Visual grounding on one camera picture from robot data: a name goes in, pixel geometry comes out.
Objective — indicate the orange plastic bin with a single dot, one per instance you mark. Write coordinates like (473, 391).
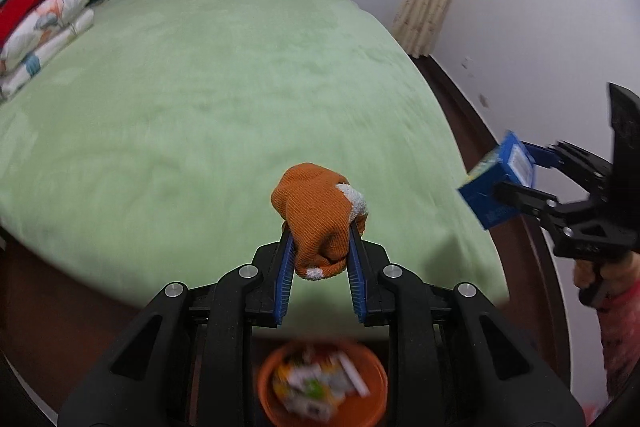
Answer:
(372, 399)

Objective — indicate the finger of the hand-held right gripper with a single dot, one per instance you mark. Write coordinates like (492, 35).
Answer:
(575, 159)
(530, 197)

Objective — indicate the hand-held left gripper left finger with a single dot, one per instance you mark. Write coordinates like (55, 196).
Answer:
(284, 284)

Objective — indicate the blue and white carton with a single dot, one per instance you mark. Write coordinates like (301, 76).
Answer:
(492, 197)

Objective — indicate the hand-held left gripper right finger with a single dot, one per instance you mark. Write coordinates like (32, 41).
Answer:
(356, 287)

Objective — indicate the bed with green blanket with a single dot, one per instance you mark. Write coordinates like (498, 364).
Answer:
(225, 107)

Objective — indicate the person's right forearm pink sleeve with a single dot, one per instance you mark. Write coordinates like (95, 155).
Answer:
(622, 347)

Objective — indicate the person's right hand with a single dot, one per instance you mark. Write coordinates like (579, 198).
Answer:
(617, 277)

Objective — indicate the white patterned pillow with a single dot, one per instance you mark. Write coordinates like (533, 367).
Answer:
(55, 9)

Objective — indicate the orange and white sock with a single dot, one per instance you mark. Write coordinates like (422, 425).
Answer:
(315, 217)

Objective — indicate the red blanket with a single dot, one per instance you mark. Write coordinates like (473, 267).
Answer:
(25, 4)

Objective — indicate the pile of crumpled wrappers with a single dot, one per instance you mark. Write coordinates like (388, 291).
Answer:
(312, 382)

